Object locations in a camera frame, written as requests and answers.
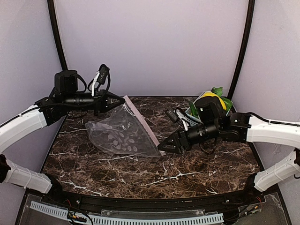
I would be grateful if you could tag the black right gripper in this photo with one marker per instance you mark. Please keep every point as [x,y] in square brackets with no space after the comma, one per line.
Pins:
[182,141]

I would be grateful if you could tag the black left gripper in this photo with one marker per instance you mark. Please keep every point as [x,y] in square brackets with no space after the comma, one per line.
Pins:
[99,103]

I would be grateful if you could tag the clear zip top bag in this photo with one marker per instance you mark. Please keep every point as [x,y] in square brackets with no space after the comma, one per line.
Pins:
[124,132]

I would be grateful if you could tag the yellow toy banana bunch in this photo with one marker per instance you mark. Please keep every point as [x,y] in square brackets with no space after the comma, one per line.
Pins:
[211,94]

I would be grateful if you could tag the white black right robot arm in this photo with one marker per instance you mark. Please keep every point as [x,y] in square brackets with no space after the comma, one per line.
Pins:
[241,128]

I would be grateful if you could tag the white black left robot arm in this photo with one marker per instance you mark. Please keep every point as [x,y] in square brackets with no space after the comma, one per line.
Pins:
[70,93]

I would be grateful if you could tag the blue plastic vegetable basket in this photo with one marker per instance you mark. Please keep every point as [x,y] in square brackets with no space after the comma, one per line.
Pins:
[193,118]

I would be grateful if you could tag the green toy lettuce leaf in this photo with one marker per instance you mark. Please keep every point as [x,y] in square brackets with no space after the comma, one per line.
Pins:
[218,91]

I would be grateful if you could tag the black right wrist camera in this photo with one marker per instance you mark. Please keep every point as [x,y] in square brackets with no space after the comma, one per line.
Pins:
[172,115]

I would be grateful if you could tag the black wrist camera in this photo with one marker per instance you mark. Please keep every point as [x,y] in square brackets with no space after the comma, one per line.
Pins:
[102,74]
[172,115]

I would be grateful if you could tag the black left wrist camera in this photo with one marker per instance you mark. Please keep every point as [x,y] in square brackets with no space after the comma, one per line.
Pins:
[102,74]

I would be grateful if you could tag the black left frame post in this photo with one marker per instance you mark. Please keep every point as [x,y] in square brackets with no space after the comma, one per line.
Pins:
[56,34]

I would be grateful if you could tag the black frame post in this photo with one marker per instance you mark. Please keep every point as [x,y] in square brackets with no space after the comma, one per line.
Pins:
[243,48]
[56,34]

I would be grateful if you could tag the black right frame post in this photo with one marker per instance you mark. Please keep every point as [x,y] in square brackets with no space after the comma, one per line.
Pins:
[243,48]

